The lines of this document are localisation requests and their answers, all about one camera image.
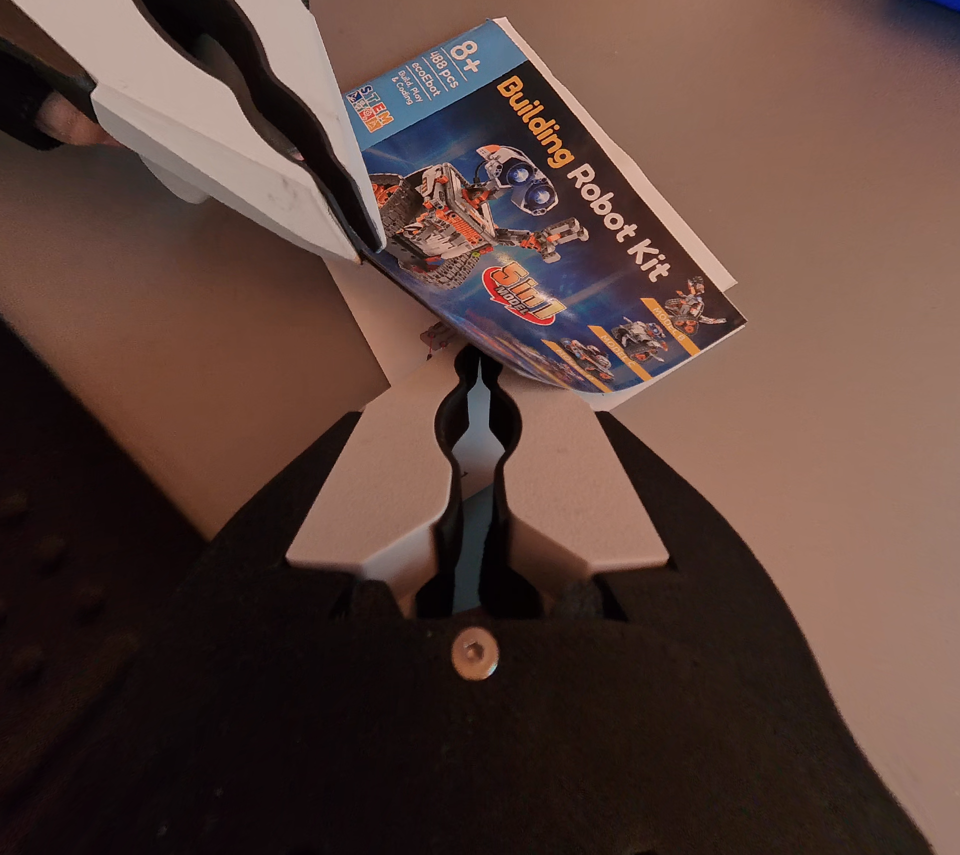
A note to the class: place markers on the blue robot kit booklet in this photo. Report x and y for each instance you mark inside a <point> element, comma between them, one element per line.
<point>525,210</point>
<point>697,247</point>

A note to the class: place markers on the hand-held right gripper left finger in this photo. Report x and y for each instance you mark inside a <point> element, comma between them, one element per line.
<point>360,495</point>

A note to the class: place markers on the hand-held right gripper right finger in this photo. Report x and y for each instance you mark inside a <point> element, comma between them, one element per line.
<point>592,495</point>

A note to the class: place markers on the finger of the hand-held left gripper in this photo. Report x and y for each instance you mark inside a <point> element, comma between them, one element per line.
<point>150,90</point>
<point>285,30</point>

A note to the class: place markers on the person's left hand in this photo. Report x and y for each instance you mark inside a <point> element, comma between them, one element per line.
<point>75,127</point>

